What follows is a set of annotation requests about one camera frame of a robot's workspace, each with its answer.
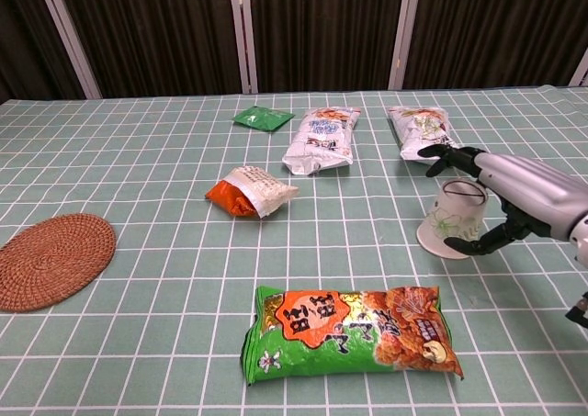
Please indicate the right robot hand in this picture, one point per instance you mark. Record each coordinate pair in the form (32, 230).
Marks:
(537, 191)

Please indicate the white floral paper cup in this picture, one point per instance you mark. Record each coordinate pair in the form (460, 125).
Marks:
(452, 214)

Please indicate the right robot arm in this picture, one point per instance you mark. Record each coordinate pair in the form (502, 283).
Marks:
(582, 246)

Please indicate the white snack bag green print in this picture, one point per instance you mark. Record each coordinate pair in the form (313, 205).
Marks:
(422, 131)

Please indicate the dark ribbed screen panel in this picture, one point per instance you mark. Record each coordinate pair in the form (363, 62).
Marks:
(321, 30)
(151, 30)
(496, 21)
(23, 30)

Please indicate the white snack bag blue print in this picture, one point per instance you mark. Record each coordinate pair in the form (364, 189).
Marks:
(321, 145)

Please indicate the large green orange snack bag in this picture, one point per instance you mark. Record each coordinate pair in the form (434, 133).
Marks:
(344, 342)

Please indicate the orange and white snack packet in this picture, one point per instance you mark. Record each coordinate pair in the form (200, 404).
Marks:
(257, 186)

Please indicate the small green sachet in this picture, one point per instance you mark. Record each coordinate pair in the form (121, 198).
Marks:
(262, 118)

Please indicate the green checked tablecloth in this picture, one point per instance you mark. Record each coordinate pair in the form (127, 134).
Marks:
(138, 182)

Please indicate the round woven rattan coaster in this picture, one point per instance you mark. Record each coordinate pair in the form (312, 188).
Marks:
(55, 260)

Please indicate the white screen frame post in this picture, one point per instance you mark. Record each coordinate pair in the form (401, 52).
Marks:
(581, 71)
(404, 35)
(69, 39)
(244, 44)

